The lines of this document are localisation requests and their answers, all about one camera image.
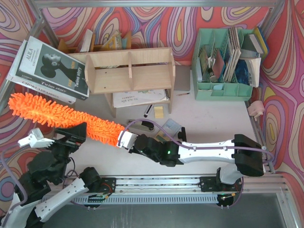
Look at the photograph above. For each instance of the spiral notebook under shelf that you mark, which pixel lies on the spiral notebook under shelf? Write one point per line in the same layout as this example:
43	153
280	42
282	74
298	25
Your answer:
124	99

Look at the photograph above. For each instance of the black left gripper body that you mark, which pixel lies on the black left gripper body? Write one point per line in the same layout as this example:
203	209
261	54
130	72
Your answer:
67	137

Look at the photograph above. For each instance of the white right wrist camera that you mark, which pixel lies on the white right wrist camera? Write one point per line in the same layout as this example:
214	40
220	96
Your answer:
126	140

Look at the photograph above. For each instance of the small calculator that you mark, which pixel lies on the small calculator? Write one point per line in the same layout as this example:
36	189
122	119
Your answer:
170	128

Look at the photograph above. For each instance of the white book under top book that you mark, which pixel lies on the white book under top book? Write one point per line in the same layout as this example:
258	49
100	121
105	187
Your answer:
12	76

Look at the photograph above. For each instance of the open white book in organizer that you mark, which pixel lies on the open white book in organizer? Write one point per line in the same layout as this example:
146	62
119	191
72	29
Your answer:
253	65

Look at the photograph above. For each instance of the yellow sticky notes pad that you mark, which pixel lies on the yellow sticky notes pad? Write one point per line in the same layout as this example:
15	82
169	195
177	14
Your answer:
158	112

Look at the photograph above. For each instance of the pink pig figurine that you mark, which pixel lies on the pink pig figurine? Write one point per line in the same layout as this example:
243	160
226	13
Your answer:
256	109

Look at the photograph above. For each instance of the mint green desk organizer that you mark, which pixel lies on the mint green desk organizer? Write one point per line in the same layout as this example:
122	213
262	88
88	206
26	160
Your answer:
207	41

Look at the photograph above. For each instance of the black white marker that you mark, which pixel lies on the black white marker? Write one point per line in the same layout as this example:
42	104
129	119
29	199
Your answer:
148	110

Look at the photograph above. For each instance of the wooden bookshelf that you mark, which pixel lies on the wooden bookshelf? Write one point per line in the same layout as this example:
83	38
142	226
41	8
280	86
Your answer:
109	72

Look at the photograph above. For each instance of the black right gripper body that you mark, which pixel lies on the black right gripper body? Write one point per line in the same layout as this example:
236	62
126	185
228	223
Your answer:
132	147

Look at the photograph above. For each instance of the blue yellow book in organizer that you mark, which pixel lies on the blue yellow book in organizer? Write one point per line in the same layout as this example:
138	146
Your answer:
258	41

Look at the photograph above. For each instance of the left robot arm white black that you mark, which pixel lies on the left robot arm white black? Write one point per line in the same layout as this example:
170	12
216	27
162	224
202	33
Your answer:
48	166

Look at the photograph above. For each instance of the silver black stapler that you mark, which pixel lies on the silver black stapler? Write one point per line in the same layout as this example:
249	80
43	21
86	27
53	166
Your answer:
141	125

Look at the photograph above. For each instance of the stack of thin beige books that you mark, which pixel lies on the stack of thin beige books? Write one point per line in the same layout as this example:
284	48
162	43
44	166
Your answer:
232	54

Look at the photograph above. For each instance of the orange chenille duster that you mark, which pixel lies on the orange chenille duster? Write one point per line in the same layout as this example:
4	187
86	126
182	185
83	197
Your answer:
52	114

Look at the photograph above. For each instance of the red booklet in organizer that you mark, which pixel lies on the red booklet in organizer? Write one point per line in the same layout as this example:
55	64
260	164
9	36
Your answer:
218	65

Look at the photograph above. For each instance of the aluminium mounting rail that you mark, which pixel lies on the aluminium mounting rail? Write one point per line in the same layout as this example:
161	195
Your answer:
269	183

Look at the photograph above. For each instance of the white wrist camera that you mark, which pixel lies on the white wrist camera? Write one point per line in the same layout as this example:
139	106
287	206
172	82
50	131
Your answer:
126	140
35	139

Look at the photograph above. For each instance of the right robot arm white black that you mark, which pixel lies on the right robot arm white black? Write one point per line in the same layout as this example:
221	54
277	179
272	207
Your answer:
241	155

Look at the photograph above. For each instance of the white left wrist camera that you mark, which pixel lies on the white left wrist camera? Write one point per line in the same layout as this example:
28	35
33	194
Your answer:
35	139

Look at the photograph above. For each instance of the black white Twins story book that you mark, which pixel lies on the black white Twins story book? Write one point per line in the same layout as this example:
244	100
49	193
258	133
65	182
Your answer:
43	64

